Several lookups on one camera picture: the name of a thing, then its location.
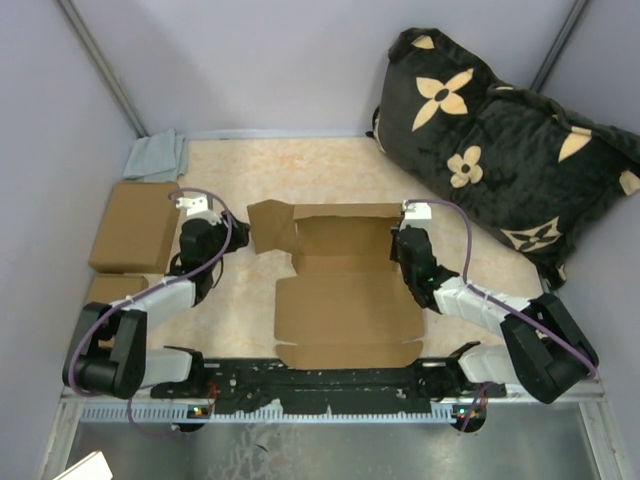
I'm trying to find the upper folded cardboard box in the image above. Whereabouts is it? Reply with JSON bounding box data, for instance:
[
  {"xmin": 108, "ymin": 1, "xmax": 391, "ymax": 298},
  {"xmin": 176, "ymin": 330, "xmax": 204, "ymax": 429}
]
[{"xmin": 88, "ymin": 181, "xmax": 179, "ymax": 274}]

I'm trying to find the black floral plush cushion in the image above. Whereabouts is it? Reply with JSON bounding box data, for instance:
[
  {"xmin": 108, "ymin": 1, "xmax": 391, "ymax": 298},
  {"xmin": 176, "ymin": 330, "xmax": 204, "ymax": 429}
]
[{"xmin": 370, "ymin": 28, "xmax": 639, "ymax": 288}]

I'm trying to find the grey folded cloth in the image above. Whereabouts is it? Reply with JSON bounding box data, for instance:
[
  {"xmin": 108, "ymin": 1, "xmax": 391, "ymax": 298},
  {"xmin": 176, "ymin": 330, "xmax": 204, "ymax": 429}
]
[{"xmin": 123, "ymin": 129, "xmax": 188, "ymax": 183}]

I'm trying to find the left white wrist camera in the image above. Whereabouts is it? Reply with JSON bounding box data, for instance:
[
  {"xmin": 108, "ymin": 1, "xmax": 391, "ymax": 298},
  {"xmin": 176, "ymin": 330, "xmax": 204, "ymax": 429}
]
[{"xmin": 173, "ymin": 194, "xmax": 222, "ymax": 225}]

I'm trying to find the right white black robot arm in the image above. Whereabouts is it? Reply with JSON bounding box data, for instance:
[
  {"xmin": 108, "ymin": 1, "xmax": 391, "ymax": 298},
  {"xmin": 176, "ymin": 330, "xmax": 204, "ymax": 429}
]
[{"xmin": 390, "ymin": 226, "xmax": 599, "ymax": 404}]

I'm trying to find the white object at bottom corner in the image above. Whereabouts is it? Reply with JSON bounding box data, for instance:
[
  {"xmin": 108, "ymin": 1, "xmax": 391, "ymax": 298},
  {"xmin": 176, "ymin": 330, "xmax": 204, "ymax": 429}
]
[{"xmin": 54, "ymin": 451, "xmax": 113, "ymax": 480}]

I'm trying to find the brown cardboard box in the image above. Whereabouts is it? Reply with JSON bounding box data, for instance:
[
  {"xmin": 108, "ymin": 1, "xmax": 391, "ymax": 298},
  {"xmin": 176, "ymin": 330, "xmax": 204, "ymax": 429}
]
[{"xmin": 247, "ymin": 199, "xmax": 425, "ymax": 370}]

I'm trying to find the lower folded cardboard box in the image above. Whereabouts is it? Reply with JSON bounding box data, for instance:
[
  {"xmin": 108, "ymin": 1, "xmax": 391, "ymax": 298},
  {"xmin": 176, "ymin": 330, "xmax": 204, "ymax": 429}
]
[{"xmin": 85, "ymin": 274, "xmax": 149, "ymax": 304}]

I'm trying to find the folded cardboard box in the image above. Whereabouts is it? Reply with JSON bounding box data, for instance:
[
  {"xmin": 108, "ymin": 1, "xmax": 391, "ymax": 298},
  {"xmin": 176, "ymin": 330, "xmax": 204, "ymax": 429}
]
[
  {"xmin": 88, "ymin": 181, "xmax": 179, "ymax": 274},
  {"xmin": 85, "ymin": 274, "xmax": 149, "ymax": 304}
]

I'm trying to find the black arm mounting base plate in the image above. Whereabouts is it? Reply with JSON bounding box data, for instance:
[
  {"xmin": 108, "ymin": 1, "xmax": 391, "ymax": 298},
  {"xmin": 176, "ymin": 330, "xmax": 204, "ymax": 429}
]
[{"xmin": 151, "ymin": 357, "xmax": 480, "ymax": 415}]

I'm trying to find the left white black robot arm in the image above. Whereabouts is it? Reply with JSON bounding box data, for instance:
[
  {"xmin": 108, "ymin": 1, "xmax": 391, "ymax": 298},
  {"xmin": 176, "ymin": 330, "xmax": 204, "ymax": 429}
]
[{"xmin": 62, "ymin": 211, "xmax": 250, "ymax": 400}]

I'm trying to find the aluminium frame rail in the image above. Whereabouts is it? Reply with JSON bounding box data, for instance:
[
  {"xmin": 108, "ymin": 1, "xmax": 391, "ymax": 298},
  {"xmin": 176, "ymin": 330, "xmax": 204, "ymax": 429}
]
[{"xmin": 59, "ymin": 362, "xmax": 606, "ymax": 426}]

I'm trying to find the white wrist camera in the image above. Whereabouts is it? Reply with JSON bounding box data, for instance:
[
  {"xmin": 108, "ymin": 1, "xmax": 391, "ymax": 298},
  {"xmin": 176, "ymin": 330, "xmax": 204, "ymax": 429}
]
[
  {"xmin": 399, "ymin": 200, "xmax": 432, "ymax": 230},
  {"xmin": 173, "ymin": 194, "xmax": 222, "ymax": 225}
]

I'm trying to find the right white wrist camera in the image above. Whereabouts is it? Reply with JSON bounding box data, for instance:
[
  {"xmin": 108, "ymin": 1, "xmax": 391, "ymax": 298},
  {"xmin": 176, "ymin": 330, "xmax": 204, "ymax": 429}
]
[{"xmin": 399, "ymin": 200, "xmax": 432, "ymax": 230}]

